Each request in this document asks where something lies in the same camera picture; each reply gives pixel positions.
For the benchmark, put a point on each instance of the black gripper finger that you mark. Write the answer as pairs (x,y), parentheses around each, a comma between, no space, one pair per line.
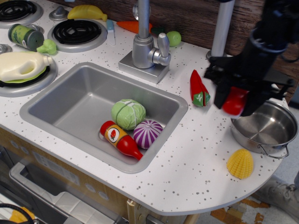
(223,87)
(252,100)

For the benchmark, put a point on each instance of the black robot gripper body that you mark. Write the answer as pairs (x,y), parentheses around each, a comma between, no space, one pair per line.
(245,73)

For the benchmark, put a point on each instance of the small steel pan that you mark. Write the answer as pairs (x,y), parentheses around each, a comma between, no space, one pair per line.
(266,131)

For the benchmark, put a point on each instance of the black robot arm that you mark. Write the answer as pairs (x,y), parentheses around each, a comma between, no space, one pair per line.
(279,26)

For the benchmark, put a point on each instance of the red toy chili pepper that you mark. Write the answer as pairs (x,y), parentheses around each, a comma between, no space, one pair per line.
(199,93)

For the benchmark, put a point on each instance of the grey vertical pole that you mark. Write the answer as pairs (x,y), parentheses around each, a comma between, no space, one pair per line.
(225,12)

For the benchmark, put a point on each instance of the yellow toy corn piece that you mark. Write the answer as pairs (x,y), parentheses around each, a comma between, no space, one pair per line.
(240,164)

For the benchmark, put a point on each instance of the green toy lime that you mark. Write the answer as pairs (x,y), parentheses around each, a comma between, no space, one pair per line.
(174,38)

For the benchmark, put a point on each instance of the silver toy faucet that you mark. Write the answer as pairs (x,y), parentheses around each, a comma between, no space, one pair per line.
(145,60)

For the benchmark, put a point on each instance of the purple toy onion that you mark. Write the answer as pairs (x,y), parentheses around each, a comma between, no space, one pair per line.
(146,133)

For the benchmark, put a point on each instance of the green toy cabbage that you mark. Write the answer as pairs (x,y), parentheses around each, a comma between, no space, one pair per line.
(128,113)

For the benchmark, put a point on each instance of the grey shoe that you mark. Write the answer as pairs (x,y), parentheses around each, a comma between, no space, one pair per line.
(281,194)

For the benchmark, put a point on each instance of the orange toy carrot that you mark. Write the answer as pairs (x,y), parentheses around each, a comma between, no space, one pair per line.
(133,26)

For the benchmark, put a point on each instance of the red toy ketchup bottle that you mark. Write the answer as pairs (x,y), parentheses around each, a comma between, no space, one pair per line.
(123,142)

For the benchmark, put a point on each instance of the blue white toy knife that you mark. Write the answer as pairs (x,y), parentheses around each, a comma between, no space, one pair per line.
(110,32)

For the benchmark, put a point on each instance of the grey toy sink basin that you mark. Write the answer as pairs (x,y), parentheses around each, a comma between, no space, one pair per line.
(74,107)

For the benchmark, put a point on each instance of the black coil burner centre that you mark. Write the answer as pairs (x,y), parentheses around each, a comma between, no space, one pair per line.
(77,35)

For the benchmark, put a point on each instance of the black coil burner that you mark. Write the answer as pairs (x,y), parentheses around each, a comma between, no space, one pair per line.
(77,35)
(22,12)

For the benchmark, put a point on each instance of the yellow toy banana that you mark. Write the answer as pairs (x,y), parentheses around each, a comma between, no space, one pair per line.
(87,12)

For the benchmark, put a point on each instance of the silver stove knob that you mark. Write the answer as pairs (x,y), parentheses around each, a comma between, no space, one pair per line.
(59,14)

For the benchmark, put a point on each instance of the green toy broccoli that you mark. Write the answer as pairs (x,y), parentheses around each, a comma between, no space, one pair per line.
(48,47)

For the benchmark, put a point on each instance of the grey burner under jug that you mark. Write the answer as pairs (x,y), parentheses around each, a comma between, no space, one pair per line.
(41,83)

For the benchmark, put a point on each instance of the toy oven door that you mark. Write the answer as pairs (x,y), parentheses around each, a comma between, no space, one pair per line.
(47,197)

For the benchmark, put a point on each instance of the white toy milk jug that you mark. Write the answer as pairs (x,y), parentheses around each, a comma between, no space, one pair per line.
(22,65)

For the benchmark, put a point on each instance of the green toy spice can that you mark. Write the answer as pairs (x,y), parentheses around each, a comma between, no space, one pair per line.
(25,37)

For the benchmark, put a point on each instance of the black coil burner top left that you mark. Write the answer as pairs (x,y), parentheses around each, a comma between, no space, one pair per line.
(22,12)

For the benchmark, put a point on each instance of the silver stove knob left edge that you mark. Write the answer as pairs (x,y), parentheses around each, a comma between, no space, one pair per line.
(4,48)

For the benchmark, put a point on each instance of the yellow object bottom left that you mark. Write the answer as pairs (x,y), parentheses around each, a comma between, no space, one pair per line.
(18,217)

